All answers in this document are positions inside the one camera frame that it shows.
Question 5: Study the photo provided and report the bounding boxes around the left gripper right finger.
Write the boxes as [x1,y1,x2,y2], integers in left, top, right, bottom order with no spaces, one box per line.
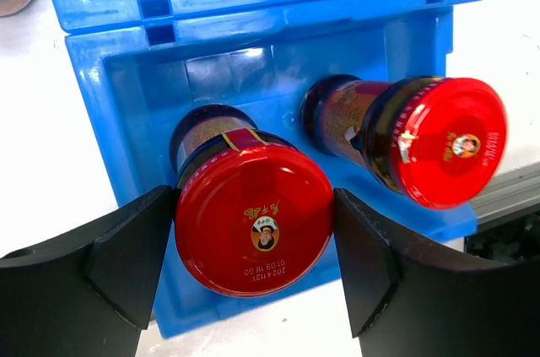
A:
[334,188,539,356]

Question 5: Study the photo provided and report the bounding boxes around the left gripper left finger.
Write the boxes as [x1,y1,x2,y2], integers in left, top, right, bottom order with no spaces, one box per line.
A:
[1,185,176,356]

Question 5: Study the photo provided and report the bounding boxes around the red-lid sauce jar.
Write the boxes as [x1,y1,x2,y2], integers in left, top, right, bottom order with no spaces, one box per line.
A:
[300,74,508,209]
[170,104,334,298]

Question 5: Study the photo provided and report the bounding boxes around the blue plastic three-compartment bin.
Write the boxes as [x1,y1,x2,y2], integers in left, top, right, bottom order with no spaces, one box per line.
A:
[35,0,486,339]

